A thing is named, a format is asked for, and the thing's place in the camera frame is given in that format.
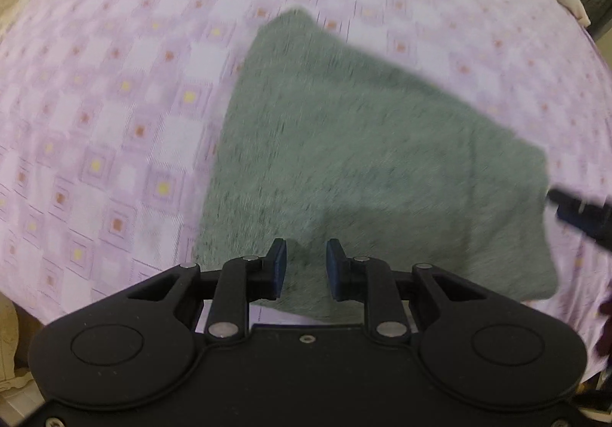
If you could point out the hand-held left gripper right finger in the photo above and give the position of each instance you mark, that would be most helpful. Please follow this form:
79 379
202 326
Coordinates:
334 270

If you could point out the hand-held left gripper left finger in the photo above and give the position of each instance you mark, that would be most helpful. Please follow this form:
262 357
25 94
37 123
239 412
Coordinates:
278 270

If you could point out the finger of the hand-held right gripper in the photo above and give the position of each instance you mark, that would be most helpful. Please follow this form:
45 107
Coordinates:
573 212

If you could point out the green towel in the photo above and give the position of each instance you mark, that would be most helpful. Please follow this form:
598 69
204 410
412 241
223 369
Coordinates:
363 140

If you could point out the pink patterned bed sheet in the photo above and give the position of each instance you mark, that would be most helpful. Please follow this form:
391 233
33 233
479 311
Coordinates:
124 102

